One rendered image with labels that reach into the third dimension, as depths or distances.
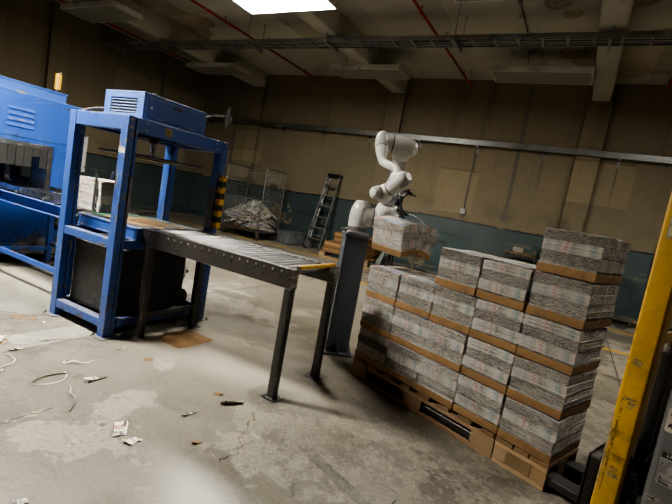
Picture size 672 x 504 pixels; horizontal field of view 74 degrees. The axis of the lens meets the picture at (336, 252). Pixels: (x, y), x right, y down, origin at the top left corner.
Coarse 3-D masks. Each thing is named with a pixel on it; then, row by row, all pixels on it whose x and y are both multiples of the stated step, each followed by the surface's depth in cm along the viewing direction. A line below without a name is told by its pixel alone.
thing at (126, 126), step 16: (128, 128) 294; (128, 144) 296; (128, 160) 298; (128, 176) 301; (128, 192) 303; (112, 208) 302; (128, 208) 306; (112, 224) 302; (112, 240) 303; (112, 256) 303; (112, 272) 305; (112, 288) 308; (112, 304) 311; (112, 320) 313; (112, 336) 315
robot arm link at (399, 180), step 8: (384, 144) 321; (376, 152) 322; (384, 152) 318; (384, 160) 309; (392, 168) 297; (400, 168) 294; (392, 176) 286; (400, 176) 281; (408, 176) 282; (392, 184) 284; (400, 184) 282; (408, 184) 283; (392, 192) 287
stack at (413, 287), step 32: (384, 288) 308; (416, 288) 287; (448, 288) 271; (384, 320) 306; (416, 320) 285; (480, 320) 251; (512, 320) 238; (384, 352) 304; (416, 352) 285; (448, 352) 265; (480, 352) 250; (512, 352) 239; (448, 384) 264; (480, 384) 249; (448, 416) 262; (480, 416) 247; (480, 448) 246
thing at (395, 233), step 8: (384, 216) 320; (392, 216) 324; (376, 224) 314; (384, 224) 308; (392, 224) 302; (400, 224) 298; (408, 224) 299; (416, 224) 303; (376, 232) 316; (384, 232) 310; (392, 232) 304; (400, 232) 298; (408, 232) 300; (416, 232) 306; (376, 240) 318; (384, 240) 311; (392, 240) 305; (400, 240) 300; (408, 240) 302; (392, 248) 306; (400, 248) 301; (408, 248) 304
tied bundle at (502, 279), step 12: (492, 264) 248; (504, 264) 242; (492, 276) 247; (504, 276) 242; (516, 276) 237; (528, 276) 231; (480, 288) 252; (492, 288) 246; (504, 288) 241; (516, 288) 236; (528, 288) 232; (516, 300) 236; (528, 300) 236
